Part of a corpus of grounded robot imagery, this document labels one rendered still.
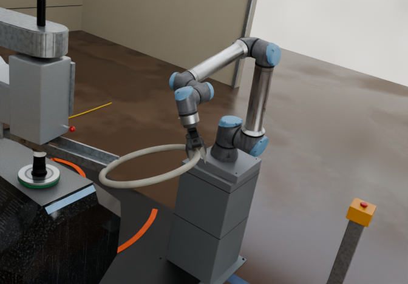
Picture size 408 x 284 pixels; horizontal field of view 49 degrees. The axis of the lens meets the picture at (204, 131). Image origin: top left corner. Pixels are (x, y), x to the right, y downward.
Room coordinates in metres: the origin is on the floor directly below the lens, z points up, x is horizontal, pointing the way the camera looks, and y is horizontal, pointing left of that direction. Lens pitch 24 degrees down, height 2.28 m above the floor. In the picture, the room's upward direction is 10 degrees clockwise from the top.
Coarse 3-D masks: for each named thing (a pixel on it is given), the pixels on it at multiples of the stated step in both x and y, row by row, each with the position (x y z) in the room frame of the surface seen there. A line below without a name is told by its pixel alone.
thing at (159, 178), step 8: (168, 144) 2.10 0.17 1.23; (176, 144) 2.07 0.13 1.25; (184, 144) 2.05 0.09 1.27; (136, 152) 2.06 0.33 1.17; (144, 152) 2.07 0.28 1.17; (152, 152) 2.09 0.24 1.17; (120, 160) 1.99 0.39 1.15; (192, 160) 1.79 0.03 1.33; (104, 168) 1.88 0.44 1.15; (184, 168) 1.72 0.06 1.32; (104, 176) 1.78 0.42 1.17; (160, 176) 1.66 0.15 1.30; (168, 176) 1.67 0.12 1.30; (176, 176) 1.69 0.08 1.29; (104, 184) 1.70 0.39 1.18; (112, 184) 1.66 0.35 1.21; (120, 184) 1.65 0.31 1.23; (128, 184) 1.63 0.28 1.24; (136, 184) 1.63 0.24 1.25; (144, 184) 1.63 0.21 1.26
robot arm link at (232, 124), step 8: (224, 120) 2.67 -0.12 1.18; (232, 120) 2.69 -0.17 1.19; (240, 120) 2.71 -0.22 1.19; (224, 128) 2.64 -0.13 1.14; (232, 128) 2.63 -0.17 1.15; (216, 136) 2.70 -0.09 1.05; (224, 136) 2.64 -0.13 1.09; (232, 136) 2.61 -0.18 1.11; (224, 144) 2.64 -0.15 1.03; (232, 144) 2.62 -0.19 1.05
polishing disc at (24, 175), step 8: (24, 168) 2.11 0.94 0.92; (32, 168) 2.12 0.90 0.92; (48, 168) 2.15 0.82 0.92; (56, 168) 2.17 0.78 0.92; (24, 176) 2.03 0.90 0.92; (32, 176) 2.05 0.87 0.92; (48, 176) 2.07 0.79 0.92; (56, 176) 2.09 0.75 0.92; (32, 184) 1.98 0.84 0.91; (40, 184) 1.99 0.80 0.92
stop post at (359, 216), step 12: (360, 204) 2.10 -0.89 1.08; (348, 216) 2.06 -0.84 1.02; (360, 216) 2.03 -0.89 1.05; (372, 216) 2.06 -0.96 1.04; (348, 228) 2.07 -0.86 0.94; (360, 228) 2.04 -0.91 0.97; (348, 240) 2.06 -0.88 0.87; (348, 252) 2.05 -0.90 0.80; (336, 264) 2.06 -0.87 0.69; (348, 264) 2.04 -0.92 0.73; (336, 276) 2.05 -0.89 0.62
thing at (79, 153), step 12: (24, 144) 2.05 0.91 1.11; (36, 144) 2.02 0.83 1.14; (48, 144) 2.00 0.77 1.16; (60, 144) 2.10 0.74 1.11; (72, 144) 2.08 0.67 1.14; (84, 144) 2.06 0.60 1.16; (60, 156) 1.97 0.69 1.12; (72, 156) 1.95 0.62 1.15; (84, 156) 2.02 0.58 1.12; (96, 156) 2.03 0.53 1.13; (108, 156) 2.00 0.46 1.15; (96, 168) 1.90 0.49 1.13
